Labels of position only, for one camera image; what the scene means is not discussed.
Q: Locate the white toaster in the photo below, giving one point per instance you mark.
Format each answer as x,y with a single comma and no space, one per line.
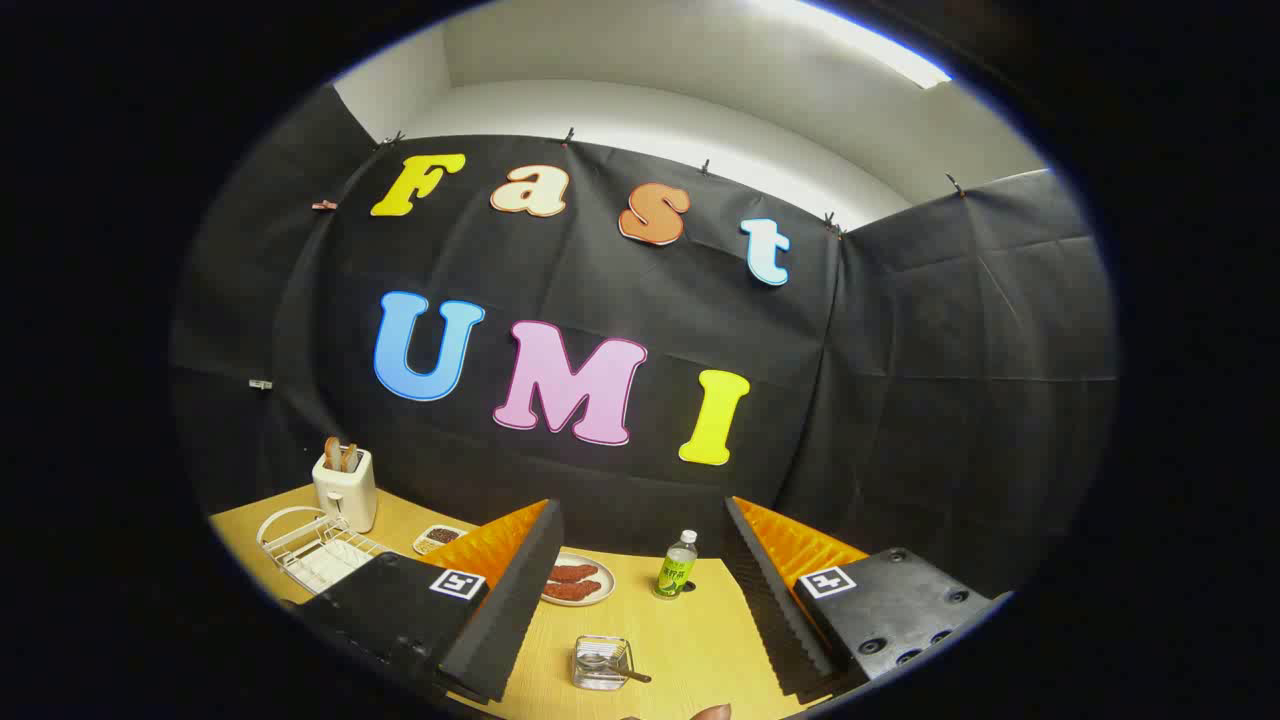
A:
345,495

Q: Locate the white oval plate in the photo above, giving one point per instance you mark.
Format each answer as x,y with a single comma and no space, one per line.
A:
606,585

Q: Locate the white divided bean dish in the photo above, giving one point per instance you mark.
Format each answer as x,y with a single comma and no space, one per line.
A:
440,537

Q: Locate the red sausage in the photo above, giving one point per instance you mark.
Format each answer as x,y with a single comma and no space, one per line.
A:
572,590
572,572

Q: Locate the toast slice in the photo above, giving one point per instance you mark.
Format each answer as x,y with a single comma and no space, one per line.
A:
349,458
331,453

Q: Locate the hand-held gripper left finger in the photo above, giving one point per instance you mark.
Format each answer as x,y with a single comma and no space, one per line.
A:
515,620

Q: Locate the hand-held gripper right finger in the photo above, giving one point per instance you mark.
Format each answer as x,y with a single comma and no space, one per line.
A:
775,620

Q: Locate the green label drink bottle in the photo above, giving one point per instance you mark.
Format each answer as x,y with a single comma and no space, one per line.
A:
676,572

